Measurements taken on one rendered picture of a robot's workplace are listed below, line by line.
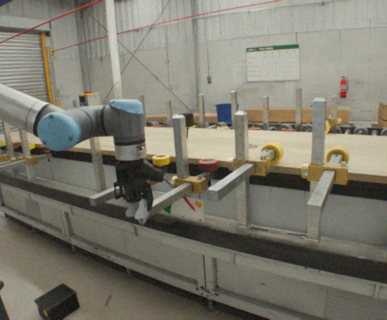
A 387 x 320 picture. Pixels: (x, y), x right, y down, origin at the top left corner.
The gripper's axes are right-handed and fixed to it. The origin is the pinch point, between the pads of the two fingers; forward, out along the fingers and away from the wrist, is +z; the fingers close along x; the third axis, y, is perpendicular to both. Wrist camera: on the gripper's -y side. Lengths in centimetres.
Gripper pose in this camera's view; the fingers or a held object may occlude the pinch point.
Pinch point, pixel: (143, 219)
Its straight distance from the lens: 93.3
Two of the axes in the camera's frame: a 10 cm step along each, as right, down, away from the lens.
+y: -5.4, 2.3, -8.1
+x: 8.4, 0.8, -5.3
